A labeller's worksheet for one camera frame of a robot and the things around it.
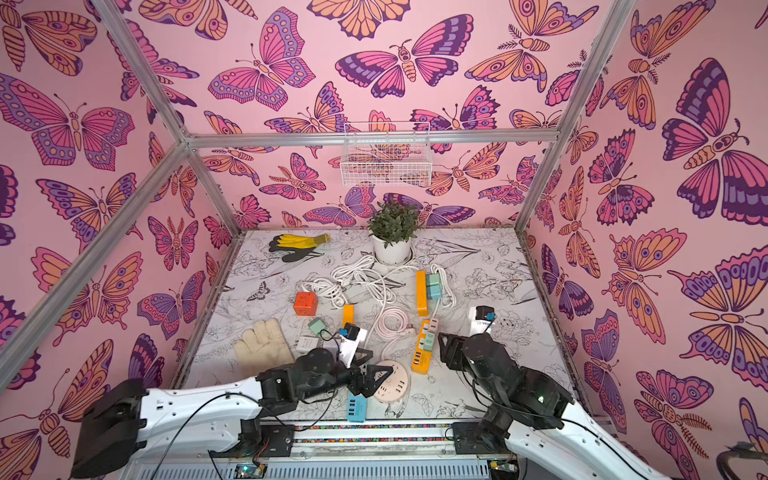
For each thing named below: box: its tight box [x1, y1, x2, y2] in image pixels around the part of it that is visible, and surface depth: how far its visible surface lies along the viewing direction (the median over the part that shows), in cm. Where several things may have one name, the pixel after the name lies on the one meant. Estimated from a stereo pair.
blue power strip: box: [348, 393, 367, 423], surface depth 78 cm
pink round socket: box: [374, 360, 410, 403], surface depth 81 cm
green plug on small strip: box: [423, 332, 435, 351], surface depth 85 cm
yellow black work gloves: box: [269, 233, 331, 263], surface depth 115 cm
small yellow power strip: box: [411, 319, 432, 375], surface depth 86 cm
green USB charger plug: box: [310, 318, 326, 334], surface depth 94 cm
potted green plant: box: [368, 201, 422, 265], surface depth 98 cm
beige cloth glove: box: [234, 318, 295, 374], surface depth 91 cm
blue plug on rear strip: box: [428, 284, 443, 301], surface depth 100 cm
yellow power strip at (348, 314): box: [342, 304, 355, 329], surface depth 97 cm
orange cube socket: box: [294, 291, 318, 316], surface depth 96 cm
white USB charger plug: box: [296, 336, 319, 354], surface depth 89 cm
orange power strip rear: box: [416, 270, 429, 317], surface depth 98 cm
